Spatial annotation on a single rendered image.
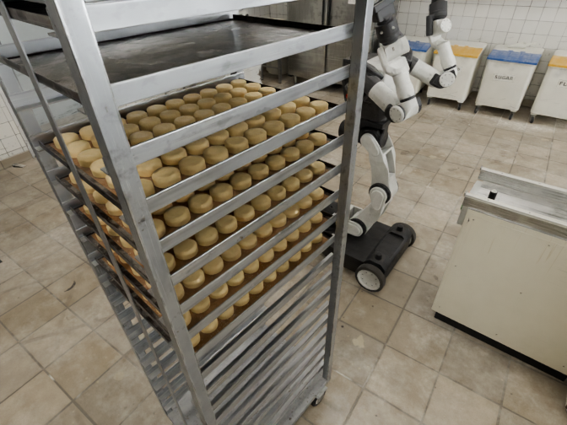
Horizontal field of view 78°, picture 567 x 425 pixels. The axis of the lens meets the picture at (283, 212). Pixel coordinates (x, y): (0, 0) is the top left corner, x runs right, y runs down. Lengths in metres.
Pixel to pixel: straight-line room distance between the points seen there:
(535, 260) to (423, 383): 0.83
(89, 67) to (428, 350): 2.11
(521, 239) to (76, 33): 1.77
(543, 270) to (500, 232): 0.24
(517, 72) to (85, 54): 5.12
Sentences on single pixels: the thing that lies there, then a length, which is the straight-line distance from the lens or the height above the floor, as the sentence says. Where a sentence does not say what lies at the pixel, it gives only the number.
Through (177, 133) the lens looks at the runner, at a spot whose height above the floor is 1.60.
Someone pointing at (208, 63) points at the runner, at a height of 1.69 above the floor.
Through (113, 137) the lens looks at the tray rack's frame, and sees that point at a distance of 0.51.
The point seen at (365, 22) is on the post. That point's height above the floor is 1.70.
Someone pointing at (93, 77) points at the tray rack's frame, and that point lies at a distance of 0.49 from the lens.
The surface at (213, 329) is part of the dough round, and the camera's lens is 0.97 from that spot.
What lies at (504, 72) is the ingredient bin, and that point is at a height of 0.57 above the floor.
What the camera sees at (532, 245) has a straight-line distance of 1.90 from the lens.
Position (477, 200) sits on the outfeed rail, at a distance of 1.84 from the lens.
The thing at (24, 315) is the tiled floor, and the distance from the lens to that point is 2.85.
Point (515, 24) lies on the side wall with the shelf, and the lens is 5.93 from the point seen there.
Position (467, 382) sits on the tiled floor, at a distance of 2.25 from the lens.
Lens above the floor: 1.83
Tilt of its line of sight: 37 degrees down
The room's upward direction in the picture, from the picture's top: 2 degrees counter-clockwise
